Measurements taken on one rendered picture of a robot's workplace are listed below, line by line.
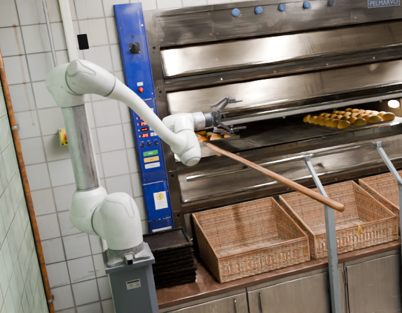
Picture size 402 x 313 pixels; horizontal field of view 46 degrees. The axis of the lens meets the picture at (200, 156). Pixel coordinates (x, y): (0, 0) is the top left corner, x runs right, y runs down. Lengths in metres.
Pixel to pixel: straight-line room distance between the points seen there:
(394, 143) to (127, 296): 2.25
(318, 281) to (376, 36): 1.66
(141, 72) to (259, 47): 0.77
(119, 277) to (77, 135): 0.62
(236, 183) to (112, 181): 0.79
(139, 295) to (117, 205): 0.40
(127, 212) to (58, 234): 1.03
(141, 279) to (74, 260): 1.01
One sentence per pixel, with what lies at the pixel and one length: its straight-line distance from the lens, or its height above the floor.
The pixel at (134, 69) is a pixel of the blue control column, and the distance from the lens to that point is 2.80.
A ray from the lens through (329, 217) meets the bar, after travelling 2.68.
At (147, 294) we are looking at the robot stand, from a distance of 2.09.
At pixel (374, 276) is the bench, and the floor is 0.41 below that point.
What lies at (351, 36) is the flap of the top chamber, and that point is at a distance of 3.34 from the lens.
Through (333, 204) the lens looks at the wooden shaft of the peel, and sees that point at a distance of 1.83.
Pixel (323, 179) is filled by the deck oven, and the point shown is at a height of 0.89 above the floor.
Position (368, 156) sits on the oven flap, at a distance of 3.46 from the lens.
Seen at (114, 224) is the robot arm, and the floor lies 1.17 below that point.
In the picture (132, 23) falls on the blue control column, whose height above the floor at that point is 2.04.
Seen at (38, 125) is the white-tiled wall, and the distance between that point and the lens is 2.82.
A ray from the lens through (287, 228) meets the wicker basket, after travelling 3.01.
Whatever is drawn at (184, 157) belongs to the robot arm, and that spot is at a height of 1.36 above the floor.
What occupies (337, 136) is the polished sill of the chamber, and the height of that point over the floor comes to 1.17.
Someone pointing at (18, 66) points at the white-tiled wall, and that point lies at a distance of 2.82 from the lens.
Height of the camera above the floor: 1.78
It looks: 11 degrees down
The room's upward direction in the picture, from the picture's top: 7 degrees counter-clockwise
